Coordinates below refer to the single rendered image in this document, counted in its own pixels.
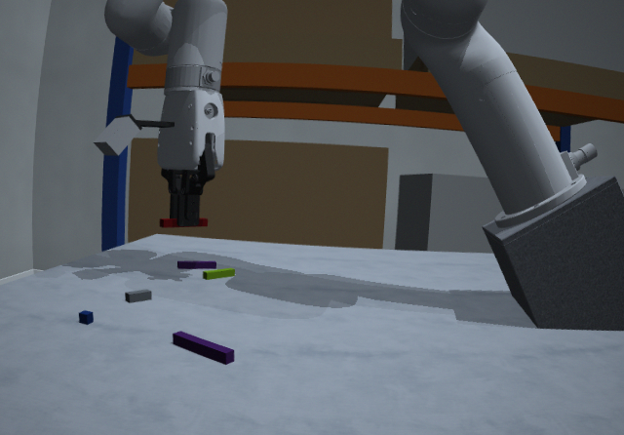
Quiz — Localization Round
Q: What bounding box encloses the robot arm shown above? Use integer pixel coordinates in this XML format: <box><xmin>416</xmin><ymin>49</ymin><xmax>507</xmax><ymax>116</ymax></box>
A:
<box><xmin>94</xmin><ymin>0</ymin><xmax>598</xmax><ymax>228</ymax></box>

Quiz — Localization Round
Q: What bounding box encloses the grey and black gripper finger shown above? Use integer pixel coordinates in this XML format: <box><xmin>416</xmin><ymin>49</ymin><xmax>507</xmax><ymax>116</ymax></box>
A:
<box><xmin>161</xmin><ymin>169</ymin><xmax>182</xmax><ymax>218</ymax></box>
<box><xmin>176</xmin><ymin>133</ymin><xmax>215</xmax><ymax>226</ymax></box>

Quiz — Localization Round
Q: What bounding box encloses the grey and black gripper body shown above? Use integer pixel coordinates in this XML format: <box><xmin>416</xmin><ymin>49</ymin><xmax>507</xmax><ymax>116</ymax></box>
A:
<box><xmin>157</xmin><ymin>87</ymin><xmax>224</xmax><ymax>171</ymax></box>

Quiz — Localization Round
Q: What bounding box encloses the lime green rod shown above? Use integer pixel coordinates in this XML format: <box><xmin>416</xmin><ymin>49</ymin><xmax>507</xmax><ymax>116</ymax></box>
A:
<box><xmin>203</xmin><ymin>268</ymin><xmax>235</xmax><ymax>280</ymax></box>

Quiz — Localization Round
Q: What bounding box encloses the small blue cube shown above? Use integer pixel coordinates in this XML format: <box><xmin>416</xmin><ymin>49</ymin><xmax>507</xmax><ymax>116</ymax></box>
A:
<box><xmin>79</xmin><ymin>310</ymin><xmax>94</xmax><ymax>325</ymax></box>

